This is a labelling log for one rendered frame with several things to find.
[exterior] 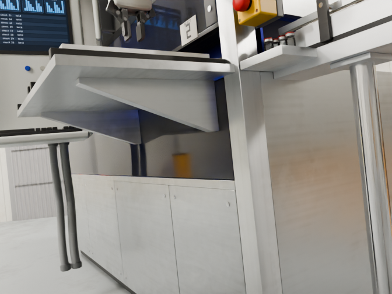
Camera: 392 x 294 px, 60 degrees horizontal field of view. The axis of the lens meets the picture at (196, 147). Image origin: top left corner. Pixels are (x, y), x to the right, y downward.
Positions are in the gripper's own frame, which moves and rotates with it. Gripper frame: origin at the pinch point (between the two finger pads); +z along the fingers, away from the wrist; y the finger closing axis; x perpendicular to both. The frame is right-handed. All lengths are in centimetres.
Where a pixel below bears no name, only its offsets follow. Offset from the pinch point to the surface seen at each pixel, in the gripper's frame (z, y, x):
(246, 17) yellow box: 3.3, -16.6, 23.3
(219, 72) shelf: 13.8, -12.7, 16.5
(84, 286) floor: 100, -7, -116
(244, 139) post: 29.8, -17.2, 17.8
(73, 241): 69, 1, -91
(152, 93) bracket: 17.0, 0.7, 8.4
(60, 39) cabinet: -24, 0, -81
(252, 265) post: 60, -17, 16
